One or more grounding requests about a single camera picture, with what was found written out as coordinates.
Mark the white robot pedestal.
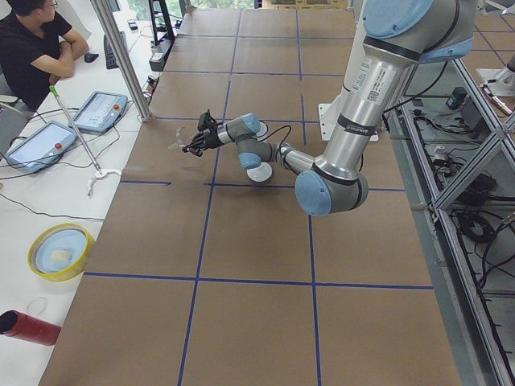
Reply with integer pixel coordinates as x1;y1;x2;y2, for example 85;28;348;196
318;0;381;143

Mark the clear glass funnel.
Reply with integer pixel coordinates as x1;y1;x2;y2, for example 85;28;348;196
168;126;195;150

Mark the near teach pendant tablet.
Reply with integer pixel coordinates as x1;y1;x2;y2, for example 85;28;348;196
5;121;77;173

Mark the teach pendant tablet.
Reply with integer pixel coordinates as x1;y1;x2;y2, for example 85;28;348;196
5;121;77;173
73;91;129;133

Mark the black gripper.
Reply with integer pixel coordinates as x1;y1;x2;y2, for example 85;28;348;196
180;124;224;156

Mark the white enamel mug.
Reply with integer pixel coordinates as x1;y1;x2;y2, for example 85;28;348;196
256;121;269;140

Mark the black computer mouse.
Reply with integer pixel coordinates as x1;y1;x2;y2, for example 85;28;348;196
84;51;99;64

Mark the red cylinder tube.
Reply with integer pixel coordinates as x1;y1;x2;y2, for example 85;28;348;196
1;310;61;346

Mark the far teach pendant tablet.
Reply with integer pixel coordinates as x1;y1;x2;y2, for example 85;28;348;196
73;91;129;133

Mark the black keyboard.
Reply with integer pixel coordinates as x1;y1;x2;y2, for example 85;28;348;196
103;35;118;70

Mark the seated person black shirt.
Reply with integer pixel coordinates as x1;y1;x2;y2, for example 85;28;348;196
1;0;89;111

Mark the yellow rimmed bowl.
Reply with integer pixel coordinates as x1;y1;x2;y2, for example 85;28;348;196
27;223;95;282

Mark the grabber reach stick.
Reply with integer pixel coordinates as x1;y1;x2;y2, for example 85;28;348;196
49;85;122;198

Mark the aluminium frame post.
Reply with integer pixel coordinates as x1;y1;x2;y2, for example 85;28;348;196
90;0;152;122

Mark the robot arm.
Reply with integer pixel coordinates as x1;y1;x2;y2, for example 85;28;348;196
180;1;476;216

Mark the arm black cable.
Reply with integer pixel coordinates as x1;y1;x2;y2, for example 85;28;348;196
253;125;447;154

